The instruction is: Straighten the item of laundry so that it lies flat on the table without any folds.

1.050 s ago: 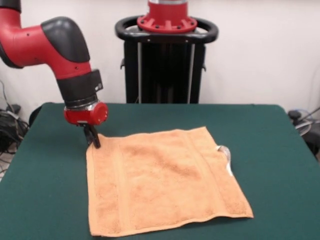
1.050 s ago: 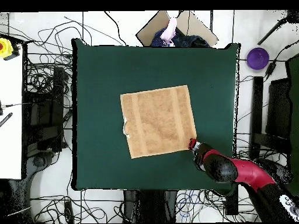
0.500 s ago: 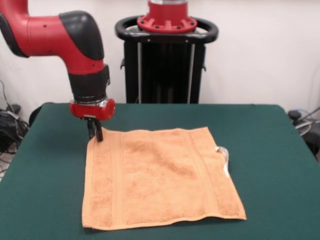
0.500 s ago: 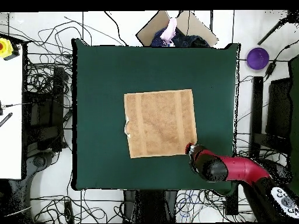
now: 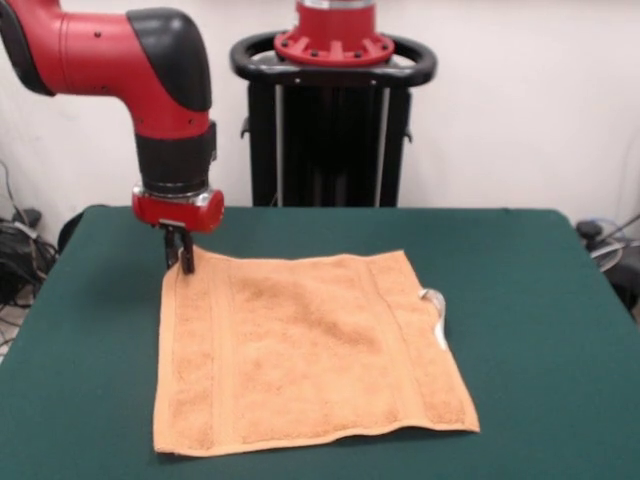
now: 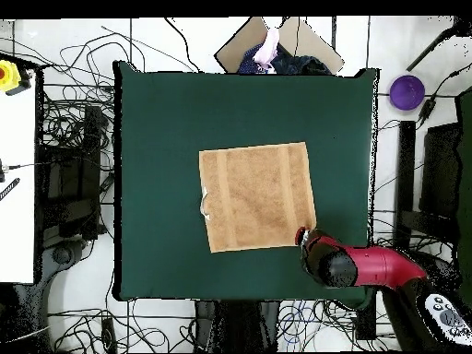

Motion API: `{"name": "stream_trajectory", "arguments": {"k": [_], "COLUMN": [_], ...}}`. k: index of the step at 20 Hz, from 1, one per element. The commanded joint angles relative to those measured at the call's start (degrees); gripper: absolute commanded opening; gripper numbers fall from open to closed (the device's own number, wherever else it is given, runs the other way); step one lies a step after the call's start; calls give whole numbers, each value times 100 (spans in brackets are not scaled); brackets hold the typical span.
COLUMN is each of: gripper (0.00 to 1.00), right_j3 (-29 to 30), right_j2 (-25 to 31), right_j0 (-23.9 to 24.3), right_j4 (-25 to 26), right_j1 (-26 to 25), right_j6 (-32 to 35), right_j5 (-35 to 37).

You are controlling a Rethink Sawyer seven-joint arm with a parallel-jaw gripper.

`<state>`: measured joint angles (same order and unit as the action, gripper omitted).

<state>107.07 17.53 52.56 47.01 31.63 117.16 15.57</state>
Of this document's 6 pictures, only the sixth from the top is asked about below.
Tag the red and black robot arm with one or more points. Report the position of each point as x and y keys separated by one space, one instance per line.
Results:
x=368 y=265

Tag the cardboard box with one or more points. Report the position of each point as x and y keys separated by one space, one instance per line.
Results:
x=239 y=44

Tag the white side table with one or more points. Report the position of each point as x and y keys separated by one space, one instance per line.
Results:
x=16 y=184

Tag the purple bowl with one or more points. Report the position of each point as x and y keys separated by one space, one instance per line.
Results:
x=407 y=92

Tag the green cloth on side table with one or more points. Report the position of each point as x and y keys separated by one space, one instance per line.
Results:
x=465 y=206

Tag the tan terry towel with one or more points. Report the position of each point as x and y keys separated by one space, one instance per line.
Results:
x=258 y=195

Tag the black flat panel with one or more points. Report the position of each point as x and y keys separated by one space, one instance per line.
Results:
x=440 y=169

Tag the black upright bar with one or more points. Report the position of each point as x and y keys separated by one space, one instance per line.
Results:
x=405 y=177

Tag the black power strip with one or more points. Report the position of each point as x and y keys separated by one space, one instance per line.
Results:
x=109 y=333

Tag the black power adapter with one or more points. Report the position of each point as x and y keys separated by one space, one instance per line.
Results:
x=427 y=109

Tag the black rod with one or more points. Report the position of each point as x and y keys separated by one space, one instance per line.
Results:
x=427 y=51

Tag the pink cloth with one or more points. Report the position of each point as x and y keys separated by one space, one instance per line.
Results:
x=268 y=49

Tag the dark blue clothes pile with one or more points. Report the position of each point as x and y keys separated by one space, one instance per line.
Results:
x=302 y=64

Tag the dark green table cloth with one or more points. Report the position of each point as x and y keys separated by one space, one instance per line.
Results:
x=166 y=129

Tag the black equipment stand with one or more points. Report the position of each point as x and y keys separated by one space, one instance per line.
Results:
x=73 y=177

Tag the yellow emergency stop button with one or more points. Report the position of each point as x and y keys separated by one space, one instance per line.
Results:
x=8 y=75

